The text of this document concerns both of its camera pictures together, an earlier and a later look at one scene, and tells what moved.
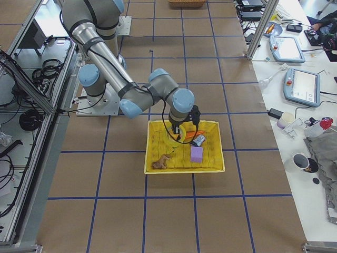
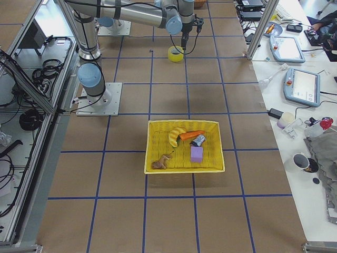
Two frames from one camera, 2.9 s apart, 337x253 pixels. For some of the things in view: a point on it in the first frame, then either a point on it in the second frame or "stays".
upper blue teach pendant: [302, 87] stays
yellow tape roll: [182, 132] to [175, 53]
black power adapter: [275, 113] stays
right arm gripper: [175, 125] to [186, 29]
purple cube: [196, 154] stays
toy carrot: [191, 134] stays
